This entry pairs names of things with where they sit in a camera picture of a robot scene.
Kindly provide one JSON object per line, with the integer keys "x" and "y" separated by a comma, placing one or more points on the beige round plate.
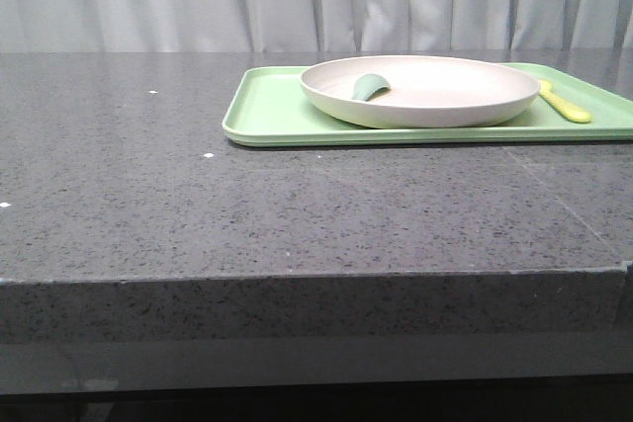
{"x": 424, "y": 91}

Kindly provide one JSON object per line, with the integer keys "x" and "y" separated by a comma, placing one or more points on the yellow plastic fork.
{"x": 567, "y": 109}

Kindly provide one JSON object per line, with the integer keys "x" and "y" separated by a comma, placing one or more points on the light green serving tray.
{"x": 269, "y": 109}

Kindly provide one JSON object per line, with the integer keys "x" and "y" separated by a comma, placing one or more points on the green plastic spoon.
{"x": 368, "y": 86}

